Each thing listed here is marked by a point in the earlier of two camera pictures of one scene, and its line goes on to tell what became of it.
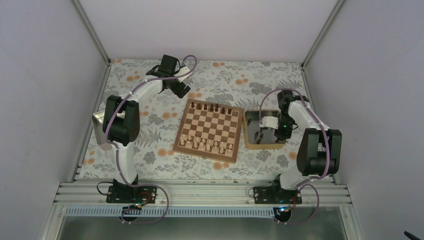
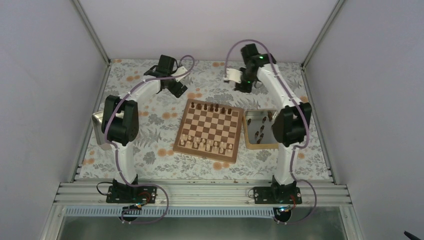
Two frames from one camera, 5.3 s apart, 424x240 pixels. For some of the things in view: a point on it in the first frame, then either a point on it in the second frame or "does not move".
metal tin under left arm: (97, 119) does not move
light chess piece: (188, 142) does not move
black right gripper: (286, 134) → (246, 89)
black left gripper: (177, 90) does not move
